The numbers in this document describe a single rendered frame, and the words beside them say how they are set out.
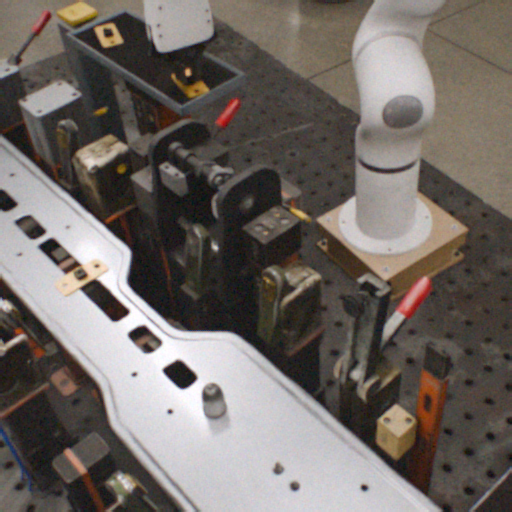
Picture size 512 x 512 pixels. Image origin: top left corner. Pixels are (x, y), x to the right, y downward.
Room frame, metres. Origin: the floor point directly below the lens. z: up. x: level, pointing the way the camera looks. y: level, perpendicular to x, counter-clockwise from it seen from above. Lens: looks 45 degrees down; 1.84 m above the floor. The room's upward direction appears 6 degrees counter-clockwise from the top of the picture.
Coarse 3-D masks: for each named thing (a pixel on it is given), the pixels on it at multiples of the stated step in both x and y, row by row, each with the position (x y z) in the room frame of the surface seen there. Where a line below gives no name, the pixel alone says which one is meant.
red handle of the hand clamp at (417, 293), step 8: (424, 280) 0.62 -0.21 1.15; (416, 288) 0.61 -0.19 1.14; (424, 288) 0.61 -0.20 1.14; (408, 296) 0.61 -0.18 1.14; (416, 296) 0.60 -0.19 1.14; (424, 296) 0.60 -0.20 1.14; (400, 304) 0.60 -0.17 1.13; (408, 304) 0.60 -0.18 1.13; (416, 304) 0.60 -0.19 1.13; (400, 312) 0.59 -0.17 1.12; (408, 312) 0.59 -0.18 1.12; (392, 320) 0.59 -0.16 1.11; (400, 320) 0.59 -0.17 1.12; (384, 328) 0.59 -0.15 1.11; (392, 328) 0.58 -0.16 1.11; (400, 328) 0.58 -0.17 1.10; (384, 336) 0.58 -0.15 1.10; (392, 336) 0.57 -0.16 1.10; (384, 344) 0.57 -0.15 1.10; (352, 368) 0.56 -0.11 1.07; (360, 368) 0.55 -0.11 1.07; (352, 376) 0.55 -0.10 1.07
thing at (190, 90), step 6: (186, 72) 1.15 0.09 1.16; (174, 78) 1.13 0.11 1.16; (192, 78) 1.11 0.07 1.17; (180, 84) 1.11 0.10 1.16; (192, 84) 1.11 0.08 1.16; (198, 84) 1.10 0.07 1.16; (204, 84) 1.10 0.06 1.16; (186, 90) 1.09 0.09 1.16; (192, 90) 1.09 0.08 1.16; (198, 90) 1.09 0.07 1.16; (204, 90) 1.08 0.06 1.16; (192, 96) 1.07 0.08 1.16
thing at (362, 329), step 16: (368, 288) 0.57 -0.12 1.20; (384, 288) 0.55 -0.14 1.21; (352, 304) 0.54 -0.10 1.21; (368, 304) 0.55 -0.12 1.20; (384, 304) 0.55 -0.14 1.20; (352, 320) 0.56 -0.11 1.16; (368, 320) 0.56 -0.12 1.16; (384, 320) 0.55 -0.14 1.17; (352, 336) 0.56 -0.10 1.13; (368, 336) 0.54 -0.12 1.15; (352, 352) 0.56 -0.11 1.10; (368, 352) 0.53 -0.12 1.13; (368, 368) 0.53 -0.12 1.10
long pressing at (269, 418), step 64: (64, 192) 1.05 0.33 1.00; (0, 256) 0.91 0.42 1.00; (128, 256) 0.87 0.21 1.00; (64, 320) 0.75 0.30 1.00; (128, 320) 0.74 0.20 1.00; (128, 384) 0.62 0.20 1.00; (256, 384) 0.60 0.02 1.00; (128, 448) 0.52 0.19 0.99; (192, 448) 0.51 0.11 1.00; (256, 448) 0.50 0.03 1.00; (320, 448) 0.49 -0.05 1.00
